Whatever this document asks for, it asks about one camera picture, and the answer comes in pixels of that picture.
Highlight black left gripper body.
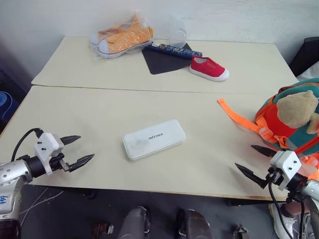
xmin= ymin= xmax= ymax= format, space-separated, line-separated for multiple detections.
xmin=49 ymin=153 xmax=70 ymax=173

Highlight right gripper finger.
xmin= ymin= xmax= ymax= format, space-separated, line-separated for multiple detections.
xmin=234 ymin=163 xmax=269 ymax=189
xmin=251 ymin=145 xmax=275 ymax=158

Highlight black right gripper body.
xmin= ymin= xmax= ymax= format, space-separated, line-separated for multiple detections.
xmin=264 ymin=167 xmax=284 ymax=186

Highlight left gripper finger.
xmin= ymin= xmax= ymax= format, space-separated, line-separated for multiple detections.
xmin=67 ymin=153 xmax=96 ymax=173
xmin=60 ymin=135 xmax=82 ymax=146

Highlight orange green plush backpack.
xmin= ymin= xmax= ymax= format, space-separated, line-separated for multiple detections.
xmin=216 ymin=77 xmax=319 ymax=182

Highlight white rectangular case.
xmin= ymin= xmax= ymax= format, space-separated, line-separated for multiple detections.
xmin=122 ymin=119 xmax=187 ymax=162

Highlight person's bare leg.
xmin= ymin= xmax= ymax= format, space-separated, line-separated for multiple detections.
xmin=281 ymin=201 xmax=311 ymax=218

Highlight white sneaker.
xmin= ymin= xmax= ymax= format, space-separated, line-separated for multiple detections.
xmin=270 ymin=203 xmax=297 ymax=239

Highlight blue round object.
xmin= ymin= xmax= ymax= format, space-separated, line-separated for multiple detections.
xmin=0 ymin=90 xmax=20 ymax=113

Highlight orange sneakers in plastic bag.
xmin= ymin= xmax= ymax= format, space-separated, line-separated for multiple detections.
xmin=89 ymin=9 xmax=156 ymax=61

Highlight red slip-on shoe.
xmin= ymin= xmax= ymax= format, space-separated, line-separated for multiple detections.
xmin=189 ymin=55 xmax=230 ymax=82

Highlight orange canvas sneaker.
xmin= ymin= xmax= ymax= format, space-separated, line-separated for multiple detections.
xmin=89 ymin=14 xmax=148 ymax=50
xmin=96 ymin=25 xmax=154 ymax=57

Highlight black mat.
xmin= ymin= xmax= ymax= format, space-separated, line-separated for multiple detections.
xmin=142 ymin=43 xmax=194 ymax=76

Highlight blue patterned roll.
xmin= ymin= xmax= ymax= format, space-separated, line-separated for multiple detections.
xmin=146 ymin=42 xmax=203 ymax=59

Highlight clear plastic cup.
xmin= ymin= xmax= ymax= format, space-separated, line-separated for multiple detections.
xmin=168 ymin=15 xmax=188 ymax=47

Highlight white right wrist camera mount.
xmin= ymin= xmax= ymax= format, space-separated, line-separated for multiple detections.
xmin=270 ymin=150 xmax=303 ymax=191

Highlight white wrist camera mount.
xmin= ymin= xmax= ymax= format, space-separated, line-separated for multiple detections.
xmin=34 ymin=133 xmax=64 ymax=174
xmin=270 ymin=150 xmax=303 ymax=191

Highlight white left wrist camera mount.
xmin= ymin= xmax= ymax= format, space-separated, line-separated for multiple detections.
xmin=34 ymin=133 xmax=64 ymax=174

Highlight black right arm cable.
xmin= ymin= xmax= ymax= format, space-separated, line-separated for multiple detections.
xmin=267 ymin=183 xmax=295 ymax=239

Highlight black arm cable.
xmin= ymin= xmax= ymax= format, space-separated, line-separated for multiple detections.
xmin=267 ymin=183 xmax=295 ymax=239
xmin=10 ymin=127 xmax=42 ymax=162

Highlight thin white cable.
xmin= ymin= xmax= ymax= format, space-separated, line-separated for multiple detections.
xmin=19 ymin=187 xmax=64 ymax=218

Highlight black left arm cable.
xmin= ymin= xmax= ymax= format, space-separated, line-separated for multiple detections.
xmin=10 ymin=127 xmax=42 ymax=162

